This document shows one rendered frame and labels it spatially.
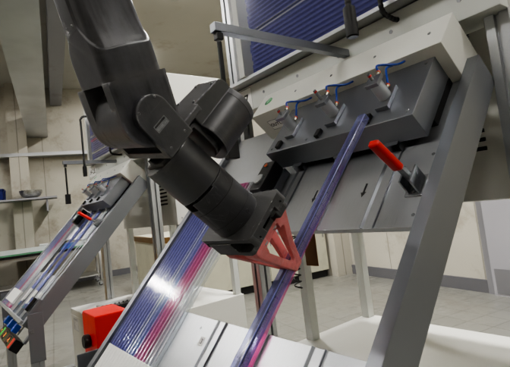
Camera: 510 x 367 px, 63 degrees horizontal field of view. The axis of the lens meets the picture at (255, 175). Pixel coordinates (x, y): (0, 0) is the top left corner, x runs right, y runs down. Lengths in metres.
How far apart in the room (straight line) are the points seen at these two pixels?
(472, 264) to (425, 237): 3.99
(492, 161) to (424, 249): 0.42
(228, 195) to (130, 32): 0.18
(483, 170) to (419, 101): 0.32
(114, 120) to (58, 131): 8.63
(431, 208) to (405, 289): 0.11
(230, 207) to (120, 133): 0.13
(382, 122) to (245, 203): 0.31
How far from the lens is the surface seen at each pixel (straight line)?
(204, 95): 0.43
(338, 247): 5.67
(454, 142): 0.64
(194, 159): 0.41
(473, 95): 0.73
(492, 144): 0.94
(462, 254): 4.58
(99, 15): 0.38
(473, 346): 1.28
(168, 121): 0.38
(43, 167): 8.88
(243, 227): 0.43
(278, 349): 0.61
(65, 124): 9.04
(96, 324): 1.36
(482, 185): 0.95
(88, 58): 0.38
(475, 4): 0.81
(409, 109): 0.66
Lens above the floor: 1.04
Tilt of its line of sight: 4 degrees up
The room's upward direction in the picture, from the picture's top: 7 degrees counter-clockwise
